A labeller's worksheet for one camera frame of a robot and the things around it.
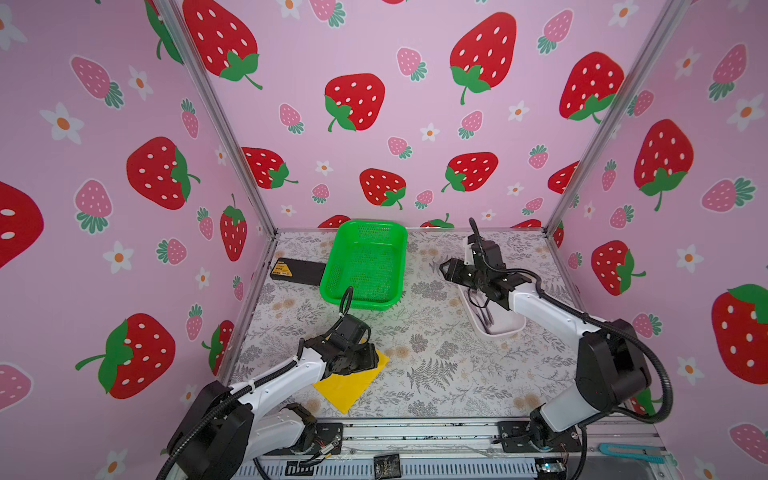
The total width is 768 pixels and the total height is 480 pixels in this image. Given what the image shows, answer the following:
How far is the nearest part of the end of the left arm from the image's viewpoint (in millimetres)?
619

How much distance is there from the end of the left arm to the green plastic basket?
26 centimetres

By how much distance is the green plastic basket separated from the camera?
103 centimetres
